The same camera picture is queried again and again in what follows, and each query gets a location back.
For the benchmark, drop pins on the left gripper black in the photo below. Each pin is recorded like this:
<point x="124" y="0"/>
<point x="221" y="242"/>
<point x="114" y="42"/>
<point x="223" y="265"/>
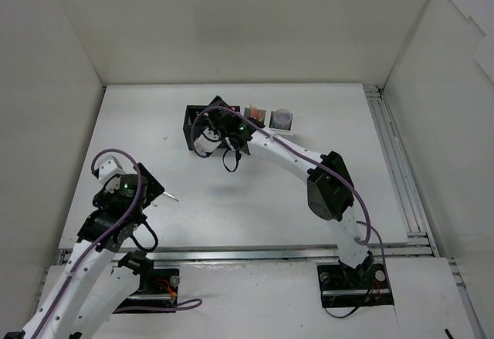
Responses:
<point x="153" y="186"/>

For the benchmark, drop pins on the clear jar purple clips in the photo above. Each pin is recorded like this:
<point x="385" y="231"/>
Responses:
<point x="281" y="119"/>

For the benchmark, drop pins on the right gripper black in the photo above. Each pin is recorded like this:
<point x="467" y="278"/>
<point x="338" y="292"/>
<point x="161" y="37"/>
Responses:
<point x="217" y="104"/>

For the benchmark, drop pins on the black slotted organizer box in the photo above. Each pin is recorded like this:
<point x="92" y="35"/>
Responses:
<point x="195" y="122"/>

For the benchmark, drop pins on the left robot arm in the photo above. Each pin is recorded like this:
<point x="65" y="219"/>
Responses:
<point x="75" y="307"/>

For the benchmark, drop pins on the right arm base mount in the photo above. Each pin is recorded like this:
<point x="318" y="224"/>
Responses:
<point x="341" y="298"/>

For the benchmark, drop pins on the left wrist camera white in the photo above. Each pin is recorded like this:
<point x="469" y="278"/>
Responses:
<point x="107" y="168"/>

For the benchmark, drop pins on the red thin pen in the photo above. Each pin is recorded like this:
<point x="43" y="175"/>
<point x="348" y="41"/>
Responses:
<point x="254" y="112"/>

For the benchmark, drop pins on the white slotted organizer box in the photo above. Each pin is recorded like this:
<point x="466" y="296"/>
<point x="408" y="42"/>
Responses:
<point x="265" y="119"/>

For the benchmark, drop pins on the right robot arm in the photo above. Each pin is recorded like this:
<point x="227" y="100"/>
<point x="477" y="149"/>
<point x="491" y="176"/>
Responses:
<point x="330" y="191"/>

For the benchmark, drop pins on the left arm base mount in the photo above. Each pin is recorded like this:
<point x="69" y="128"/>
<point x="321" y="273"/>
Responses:
<point x="157" y="290"/>

